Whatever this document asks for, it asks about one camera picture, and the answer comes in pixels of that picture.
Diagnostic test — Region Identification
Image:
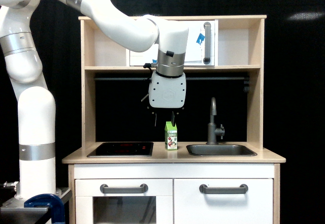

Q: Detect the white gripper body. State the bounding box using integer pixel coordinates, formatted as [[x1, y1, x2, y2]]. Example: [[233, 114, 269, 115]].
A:
[[149, 72, 186, 108]]

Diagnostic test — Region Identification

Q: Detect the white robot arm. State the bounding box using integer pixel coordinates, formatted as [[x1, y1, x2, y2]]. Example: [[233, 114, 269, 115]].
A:
[[1, 0, 189, 200]]

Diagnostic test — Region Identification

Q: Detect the grey sink basin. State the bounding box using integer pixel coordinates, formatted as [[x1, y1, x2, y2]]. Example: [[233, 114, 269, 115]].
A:
[[186, 144, 257, 156]]

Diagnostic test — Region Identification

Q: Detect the green juice carton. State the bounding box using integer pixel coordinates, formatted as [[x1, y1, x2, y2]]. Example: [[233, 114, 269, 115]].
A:
[[165, 121, 178, 150]]

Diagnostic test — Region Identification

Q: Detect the black stovetop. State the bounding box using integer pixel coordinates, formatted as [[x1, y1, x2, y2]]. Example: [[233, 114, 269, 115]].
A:
[[87, 142, 153, 157]]

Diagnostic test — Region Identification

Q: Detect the grey faucet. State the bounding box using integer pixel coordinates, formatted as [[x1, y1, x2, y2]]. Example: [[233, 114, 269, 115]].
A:
[[207, 97, 225, 145]]

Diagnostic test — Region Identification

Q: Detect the wooden toy kitchen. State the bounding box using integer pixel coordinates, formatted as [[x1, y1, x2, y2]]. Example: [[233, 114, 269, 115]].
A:
[[61, 15, 286, 224]]

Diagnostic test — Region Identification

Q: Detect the white microwave door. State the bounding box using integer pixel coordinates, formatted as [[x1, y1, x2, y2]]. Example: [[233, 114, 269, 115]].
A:
[[127, 20, 218, 66]]

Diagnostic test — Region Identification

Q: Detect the white oven door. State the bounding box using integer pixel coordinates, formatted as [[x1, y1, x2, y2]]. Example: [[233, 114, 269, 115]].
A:
[[75, 179, 174, 223]]

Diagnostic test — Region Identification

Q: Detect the white cabinet door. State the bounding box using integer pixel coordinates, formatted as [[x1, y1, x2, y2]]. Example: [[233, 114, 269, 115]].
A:
[[174, 179, 273, 223]]

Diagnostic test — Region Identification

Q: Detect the blue clamp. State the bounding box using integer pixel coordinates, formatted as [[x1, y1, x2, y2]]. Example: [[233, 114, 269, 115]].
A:
[[24, 194, 66, 224]]

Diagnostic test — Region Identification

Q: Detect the dark hanging rail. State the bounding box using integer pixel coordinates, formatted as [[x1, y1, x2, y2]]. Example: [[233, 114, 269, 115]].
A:
[[94, 77, 250, 82]]

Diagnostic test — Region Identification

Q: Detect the grey microwave handle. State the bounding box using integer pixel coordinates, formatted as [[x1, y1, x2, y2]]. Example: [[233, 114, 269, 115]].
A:
[[203, 22, 211, 65]]

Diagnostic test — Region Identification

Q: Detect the grey oven door handle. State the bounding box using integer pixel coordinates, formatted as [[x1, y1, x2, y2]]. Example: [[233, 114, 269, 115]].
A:
[[100, 184, 148, 194]]

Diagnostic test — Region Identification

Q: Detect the grey cabinet door handle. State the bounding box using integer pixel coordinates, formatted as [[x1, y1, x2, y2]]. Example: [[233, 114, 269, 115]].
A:
[[199, 184, 248, 195]]

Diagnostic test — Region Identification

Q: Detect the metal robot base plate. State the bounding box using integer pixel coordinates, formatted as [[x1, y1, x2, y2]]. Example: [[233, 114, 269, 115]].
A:
[[1, 187, 72, 212]]

